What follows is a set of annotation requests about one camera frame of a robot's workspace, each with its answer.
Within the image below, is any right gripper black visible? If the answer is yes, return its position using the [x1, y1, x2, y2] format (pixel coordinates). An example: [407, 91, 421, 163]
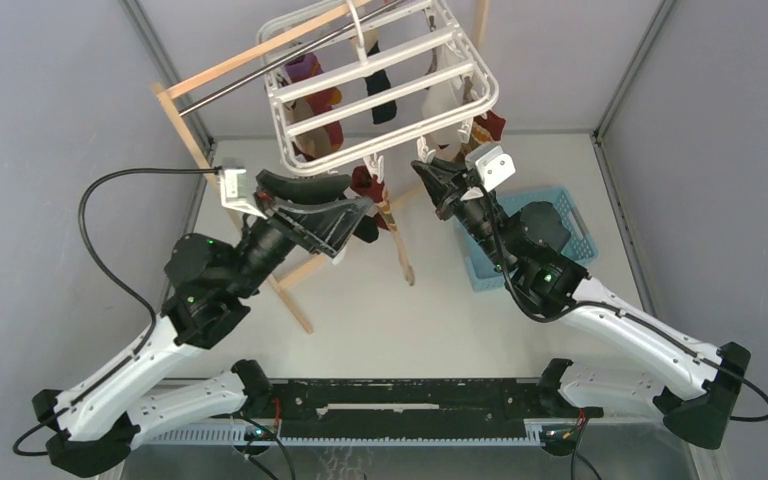
[417, 156, 517, 274]

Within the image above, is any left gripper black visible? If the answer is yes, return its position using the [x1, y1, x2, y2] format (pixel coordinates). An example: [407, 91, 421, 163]
[228, 170, 375, 299]

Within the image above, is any black sock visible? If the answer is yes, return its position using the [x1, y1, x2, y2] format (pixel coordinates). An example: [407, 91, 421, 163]
[353, 216, 379, 244]

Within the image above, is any white plastic sock hanger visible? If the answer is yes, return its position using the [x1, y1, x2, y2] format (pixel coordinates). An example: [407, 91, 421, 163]
[260, 1, 499, 177]

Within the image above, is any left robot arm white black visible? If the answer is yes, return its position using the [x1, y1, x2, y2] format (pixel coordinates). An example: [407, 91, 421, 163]
[32, 167, 373, 478]

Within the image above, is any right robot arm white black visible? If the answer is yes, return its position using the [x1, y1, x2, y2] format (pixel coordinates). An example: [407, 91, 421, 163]
[411, 160, 751, 450]

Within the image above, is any red cuff tan sock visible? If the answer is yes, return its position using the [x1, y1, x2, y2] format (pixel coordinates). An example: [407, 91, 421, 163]
[285, 53, 344, 161]

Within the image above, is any blue plastic basket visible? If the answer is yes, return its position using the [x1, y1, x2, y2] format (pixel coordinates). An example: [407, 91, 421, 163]
[453, 186, 599, 292]

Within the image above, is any navy sock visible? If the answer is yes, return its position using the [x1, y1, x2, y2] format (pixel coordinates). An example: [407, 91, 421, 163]
[364, 41, 398, 125]

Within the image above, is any metal rack rod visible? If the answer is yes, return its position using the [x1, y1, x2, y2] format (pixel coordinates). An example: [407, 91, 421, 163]
[177, 0, 405, 117]

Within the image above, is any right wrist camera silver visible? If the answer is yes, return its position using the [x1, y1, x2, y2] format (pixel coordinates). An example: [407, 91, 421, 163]
[460, 143, 516, 201]

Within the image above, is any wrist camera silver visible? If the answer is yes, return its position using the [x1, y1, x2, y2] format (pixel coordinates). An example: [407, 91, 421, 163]
[218, 168, 267, 219]
[460, 143, 516, 201]

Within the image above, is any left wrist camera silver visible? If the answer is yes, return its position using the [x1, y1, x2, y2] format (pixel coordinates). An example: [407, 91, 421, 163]
[218, 168, 267, 219]

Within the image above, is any wooden drying rack frame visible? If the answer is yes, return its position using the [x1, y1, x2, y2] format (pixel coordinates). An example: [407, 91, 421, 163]
[150, 0, 491, 335]

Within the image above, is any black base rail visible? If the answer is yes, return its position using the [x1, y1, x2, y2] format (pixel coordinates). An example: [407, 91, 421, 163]
[245, 378, 603, 441]

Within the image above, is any left camera cable black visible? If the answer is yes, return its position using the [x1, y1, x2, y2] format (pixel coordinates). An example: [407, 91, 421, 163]
[77, 167, 223, 354]

